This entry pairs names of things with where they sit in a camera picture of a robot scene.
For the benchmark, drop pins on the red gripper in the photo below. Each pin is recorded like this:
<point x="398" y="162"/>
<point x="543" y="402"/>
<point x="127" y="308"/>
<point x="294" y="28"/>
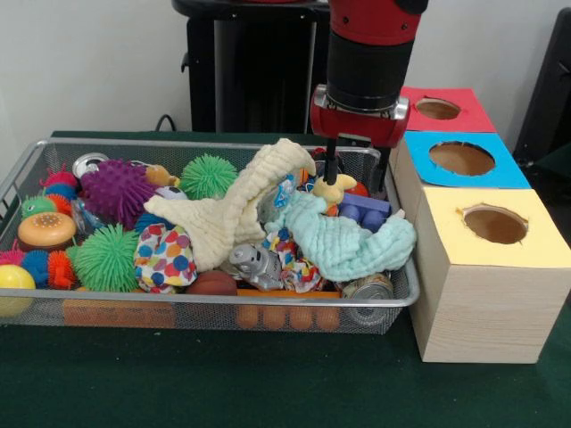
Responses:
<point x="357" y="127"/>

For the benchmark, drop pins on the mint knitted cloth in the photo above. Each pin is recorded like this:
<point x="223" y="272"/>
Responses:
<point x="339" y="245"/>

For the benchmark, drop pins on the cream knitted cloth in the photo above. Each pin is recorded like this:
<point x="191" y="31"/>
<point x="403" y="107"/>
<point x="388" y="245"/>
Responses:
<point x="232" y="209"/>

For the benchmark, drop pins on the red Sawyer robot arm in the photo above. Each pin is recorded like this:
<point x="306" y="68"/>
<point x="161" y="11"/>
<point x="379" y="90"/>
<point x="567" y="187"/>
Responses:
<point x="370" y="58"/>

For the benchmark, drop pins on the wooden box with three holes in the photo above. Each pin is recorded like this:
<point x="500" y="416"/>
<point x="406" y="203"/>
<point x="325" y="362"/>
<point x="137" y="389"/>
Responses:
<point x="490" y="312"/>

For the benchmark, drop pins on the purple toy block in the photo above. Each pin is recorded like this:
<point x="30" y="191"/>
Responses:
<point x="363" y="211"/>

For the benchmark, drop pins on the silver toy robot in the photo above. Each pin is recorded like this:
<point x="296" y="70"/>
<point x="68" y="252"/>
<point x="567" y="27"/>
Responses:
<point x="259" y="266"/>

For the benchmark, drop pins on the green spiky ball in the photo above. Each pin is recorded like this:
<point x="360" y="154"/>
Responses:
<point x="207" y="176"/>
<point x="105" y="258"/>

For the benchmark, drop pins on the dark green side table cloth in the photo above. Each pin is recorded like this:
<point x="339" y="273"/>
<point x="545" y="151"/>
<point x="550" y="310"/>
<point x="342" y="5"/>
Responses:
<point x="557" y="159"/>

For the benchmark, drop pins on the black chair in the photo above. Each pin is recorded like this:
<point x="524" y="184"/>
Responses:
<point x="553" y="89"/>

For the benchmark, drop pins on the polka dot cloth ball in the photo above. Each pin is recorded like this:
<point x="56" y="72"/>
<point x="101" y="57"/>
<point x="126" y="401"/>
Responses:
<point x="165" y="260"/>

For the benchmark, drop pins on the purple spiky ball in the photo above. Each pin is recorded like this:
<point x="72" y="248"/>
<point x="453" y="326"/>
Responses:
<point x="116" y="189"/>

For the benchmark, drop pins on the toy burger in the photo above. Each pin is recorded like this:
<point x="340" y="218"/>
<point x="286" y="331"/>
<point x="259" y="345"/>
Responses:
<point x="47" y="228"/>

